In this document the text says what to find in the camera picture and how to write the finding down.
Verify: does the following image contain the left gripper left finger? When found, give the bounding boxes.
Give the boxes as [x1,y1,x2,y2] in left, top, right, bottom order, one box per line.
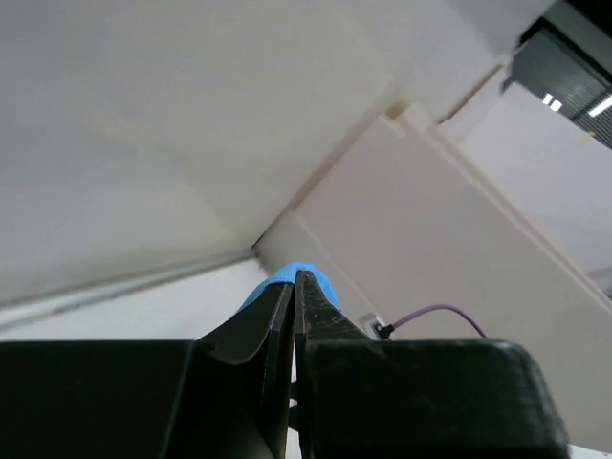
[1,284,293,458]

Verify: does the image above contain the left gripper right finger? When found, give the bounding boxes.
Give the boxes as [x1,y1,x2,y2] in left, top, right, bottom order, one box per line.
[295,272,569,458]

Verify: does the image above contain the blue patterned cloth placemat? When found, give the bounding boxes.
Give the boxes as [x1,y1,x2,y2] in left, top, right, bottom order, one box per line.
[237,260,342,315]

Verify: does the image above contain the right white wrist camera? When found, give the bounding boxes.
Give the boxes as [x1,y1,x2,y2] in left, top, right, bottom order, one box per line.
[360,314,395,340]

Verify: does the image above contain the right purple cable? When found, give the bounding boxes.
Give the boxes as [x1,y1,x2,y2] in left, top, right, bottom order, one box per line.
[386,304,490,339]

